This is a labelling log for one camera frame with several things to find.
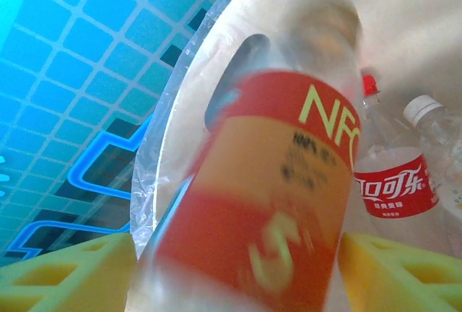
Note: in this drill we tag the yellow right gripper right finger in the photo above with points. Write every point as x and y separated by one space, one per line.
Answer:
404 283

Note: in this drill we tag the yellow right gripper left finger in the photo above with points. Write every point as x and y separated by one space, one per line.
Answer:
54 283

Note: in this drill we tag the orange label NFC juice bottle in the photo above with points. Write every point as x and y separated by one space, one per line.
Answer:
252 182

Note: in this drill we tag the white ribbed plastic bin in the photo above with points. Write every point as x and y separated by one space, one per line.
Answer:
397 19

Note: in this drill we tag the red label cola bottle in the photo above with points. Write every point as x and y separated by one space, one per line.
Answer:
393 185

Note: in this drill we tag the clear bottle white cap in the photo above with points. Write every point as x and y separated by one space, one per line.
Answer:
426 109

